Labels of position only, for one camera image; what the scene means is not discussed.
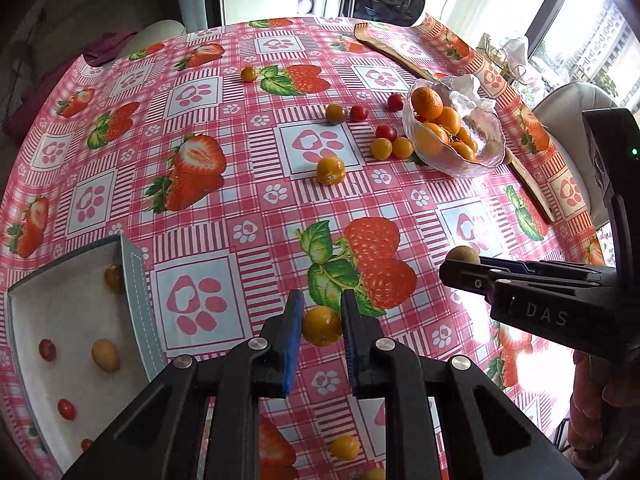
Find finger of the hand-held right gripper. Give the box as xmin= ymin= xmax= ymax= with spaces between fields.
xmin=440 ymin=259 xmax=502 ymax=306
xmin=477 ymin=255 xmax=619 ymax=282

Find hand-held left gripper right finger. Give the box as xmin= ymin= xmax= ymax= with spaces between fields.
xmin=341 ymin=289 xmax=583 ymax=480

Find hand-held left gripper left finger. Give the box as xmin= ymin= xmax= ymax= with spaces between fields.
xmin=62 ymin=289 xmax=306 ymax=480

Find brown longan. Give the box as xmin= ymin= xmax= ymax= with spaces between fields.
xmin=446 ymin=245 xmax=481 ymax=264

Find clear glass bowl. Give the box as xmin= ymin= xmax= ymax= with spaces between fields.
xmin=403 ymin=77 xmax=507 ymax=179

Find grey tray with white lining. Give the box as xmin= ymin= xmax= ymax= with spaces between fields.
xmin=7 ymin=233 xmax=167 ymax=476

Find person's right hand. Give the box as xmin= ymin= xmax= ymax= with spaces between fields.
xmin=569 ymin=351 xmax=610 ymax=459

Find grey padded chair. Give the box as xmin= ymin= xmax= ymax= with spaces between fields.
xmin=531 ymin=81 xmax=622 ymax=221

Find red checked fruit-print tablecloth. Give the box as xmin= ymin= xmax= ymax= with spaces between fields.
xmin=0 ymin=15 xmax=608 ymax=480

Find white cloth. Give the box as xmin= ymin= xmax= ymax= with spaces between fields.
xmin=501 ymin=35 xmax=531 ymax=68

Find long wooden paddle board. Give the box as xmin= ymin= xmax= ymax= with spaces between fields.
xmin=353 ymin=23 xmax=557 ymax=225

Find beige chair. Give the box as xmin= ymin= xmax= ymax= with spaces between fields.
xmin=119 ymin=20 xmax=187 ymax=60

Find maroon cloth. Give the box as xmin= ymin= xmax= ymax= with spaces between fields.
xmin=9 ymin=31 xmax=137 ymax=132

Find gold wire rack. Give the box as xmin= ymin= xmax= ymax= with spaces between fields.
xmin=479 ymin=32 xmax=532 ymax=83

